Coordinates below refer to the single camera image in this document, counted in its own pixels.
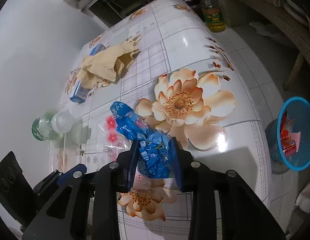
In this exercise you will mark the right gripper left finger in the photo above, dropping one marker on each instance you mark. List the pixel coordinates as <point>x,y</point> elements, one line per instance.
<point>65,215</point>

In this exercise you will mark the blue wrapper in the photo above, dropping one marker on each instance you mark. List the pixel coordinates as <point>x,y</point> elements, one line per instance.
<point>154,159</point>

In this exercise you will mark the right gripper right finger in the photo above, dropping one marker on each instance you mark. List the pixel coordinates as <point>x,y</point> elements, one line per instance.
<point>223,198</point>

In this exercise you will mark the brown paper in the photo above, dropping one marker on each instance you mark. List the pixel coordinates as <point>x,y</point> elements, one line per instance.
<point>110,64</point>

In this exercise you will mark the floral tablecloth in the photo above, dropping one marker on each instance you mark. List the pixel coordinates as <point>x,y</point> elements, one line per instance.
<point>185,83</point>

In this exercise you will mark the green plastic drink bottle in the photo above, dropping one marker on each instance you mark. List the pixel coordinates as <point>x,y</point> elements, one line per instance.
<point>52,125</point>

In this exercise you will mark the blue white toothpaste box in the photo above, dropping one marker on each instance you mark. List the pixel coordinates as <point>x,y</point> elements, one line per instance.
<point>80,83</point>

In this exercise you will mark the clear plastic bag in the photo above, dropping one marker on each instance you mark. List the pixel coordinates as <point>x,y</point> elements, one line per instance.
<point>110,143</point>

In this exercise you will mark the cooking oil bottle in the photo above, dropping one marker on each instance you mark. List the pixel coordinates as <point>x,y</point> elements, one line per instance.
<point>213,15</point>

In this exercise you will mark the lower shelf board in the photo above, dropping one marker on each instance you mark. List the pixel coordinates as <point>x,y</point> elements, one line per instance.
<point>295,31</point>

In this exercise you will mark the blue plastic trash basket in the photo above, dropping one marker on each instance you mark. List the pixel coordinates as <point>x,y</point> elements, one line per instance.
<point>298,108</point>

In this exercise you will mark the red snack bag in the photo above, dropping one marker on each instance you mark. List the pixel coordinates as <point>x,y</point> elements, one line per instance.
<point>287,142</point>

